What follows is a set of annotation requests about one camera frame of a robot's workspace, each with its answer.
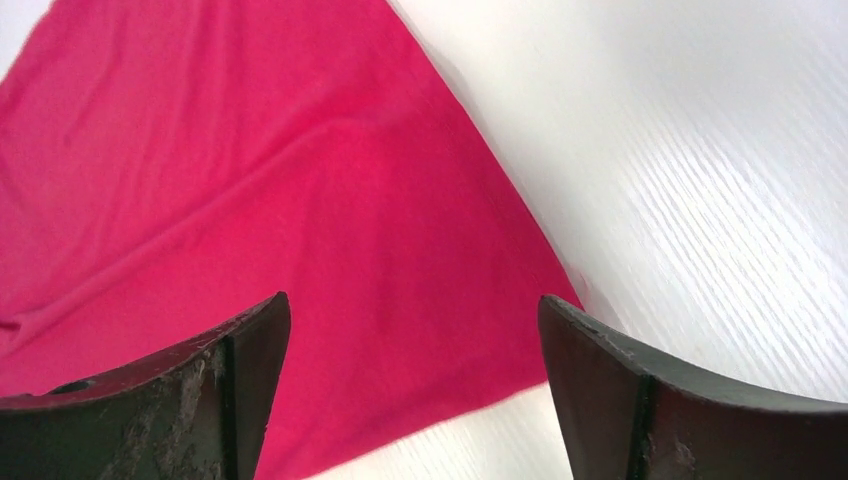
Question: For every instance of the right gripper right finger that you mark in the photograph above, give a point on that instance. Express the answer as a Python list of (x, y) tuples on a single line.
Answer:
[(627, 410)]

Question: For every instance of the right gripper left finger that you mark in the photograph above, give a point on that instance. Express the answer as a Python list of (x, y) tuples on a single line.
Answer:
[(198, 409)]

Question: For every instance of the crimson red t shirt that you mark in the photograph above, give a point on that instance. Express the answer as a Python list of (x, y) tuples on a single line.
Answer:
[(166, 165)]

